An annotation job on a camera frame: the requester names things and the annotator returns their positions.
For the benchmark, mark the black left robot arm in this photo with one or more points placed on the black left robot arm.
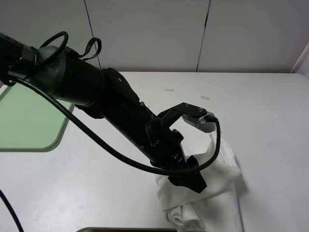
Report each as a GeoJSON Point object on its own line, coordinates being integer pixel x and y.
{"type": "Point", "coordinates": [58, 73]}

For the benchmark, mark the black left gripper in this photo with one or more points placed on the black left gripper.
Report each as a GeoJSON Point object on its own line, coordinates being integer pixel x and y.
{"type": "Point", "coordinates": [162, 147]}

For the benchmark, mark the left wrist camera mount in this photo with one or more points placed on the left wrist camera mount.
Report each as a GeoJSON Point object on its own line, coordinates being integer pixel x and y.
{"type": "Point", "coordinates": [193, 115]}

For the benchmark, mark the green plastic tray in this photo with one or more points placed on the green plastic tray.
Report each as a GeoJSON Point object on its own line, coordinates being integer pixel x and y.
{"type": "Point", "coordinates": [28, 122]}

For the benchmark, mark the white short sleeve shirt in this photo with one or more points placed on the white short sleeve shirt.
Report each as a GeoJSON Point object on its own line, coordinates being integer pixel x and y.
{"type": "Point", "coordinates": [215, 209]}

